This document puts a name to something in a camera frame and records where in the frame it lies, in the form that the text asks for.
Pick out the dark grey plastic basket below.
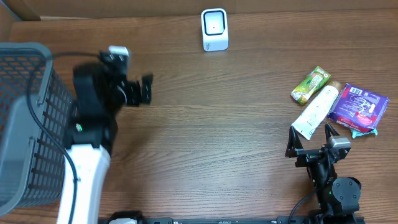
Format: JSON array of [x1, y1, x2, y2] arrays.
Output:
[[1, 42, 73, 215]]

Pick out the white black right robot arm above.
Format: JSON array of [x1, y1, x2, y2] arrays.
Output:
[[285, 123, 364, 223]]

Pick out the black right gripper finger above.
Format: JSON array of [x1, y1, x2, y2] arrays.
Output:
[[285, 126, 303, 157], [325, 123, 340, 145]]

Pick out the purple sanitary pad pack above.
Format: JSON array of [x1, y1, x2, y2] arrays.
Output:
[[328, 83, 389, 133]]

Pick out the green yellow snack pouch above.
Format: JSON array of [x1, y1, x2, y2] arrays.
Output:
[[290, 66, 331, 105]]

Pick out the white barcode scanner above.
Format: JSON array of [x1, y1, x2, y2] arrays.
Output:
[[201, 8, 229, 52]]

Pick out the teal wet wipes pack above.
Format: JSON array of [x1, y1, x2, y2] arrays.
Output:
[[351, 129, 378, 139]]

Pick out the white tube with gold cap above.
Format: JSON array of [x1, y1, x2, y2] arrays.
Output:
[[292, 81, 342, 140]]

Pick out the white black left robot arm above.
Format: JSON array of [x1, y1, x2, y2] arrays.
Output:
[[57, 62, 154, 223]]

